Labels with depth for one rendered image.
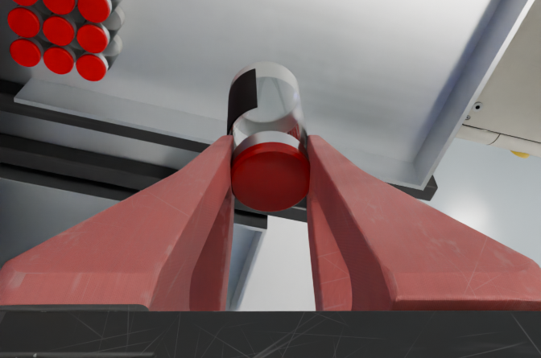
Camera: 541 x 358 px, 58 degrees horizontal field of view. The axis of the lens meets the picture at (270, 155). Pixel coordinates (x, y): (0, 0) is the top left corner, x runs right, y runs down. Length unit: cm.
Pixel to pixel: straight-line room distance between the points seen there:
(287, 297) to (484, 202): 128
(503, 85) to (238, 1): 89
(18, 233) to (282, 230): 27
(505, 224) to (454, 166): 35
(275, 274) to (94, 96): 28
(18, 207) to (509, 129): 104
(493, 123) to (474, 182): 51
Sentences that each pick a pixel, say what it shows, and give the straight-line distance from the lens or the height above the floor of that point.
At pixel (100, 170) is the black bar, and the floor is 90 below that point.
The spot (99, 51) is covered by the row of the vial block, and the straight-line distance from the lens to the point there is 36.
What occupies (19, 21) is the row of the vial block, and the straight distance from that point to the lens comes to 37.
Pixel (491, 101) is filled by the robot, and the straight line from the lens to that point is 121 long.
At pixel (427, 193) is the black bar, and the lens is 47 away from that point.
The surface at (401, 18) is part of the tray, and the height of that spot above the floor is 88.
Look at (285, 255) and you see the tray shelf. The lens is 54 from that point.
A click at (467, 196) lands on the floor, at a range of 176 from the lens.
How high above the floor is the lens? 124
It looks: 54 degrees down
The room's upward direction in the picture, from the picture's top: 179 degrees counter-clockwise
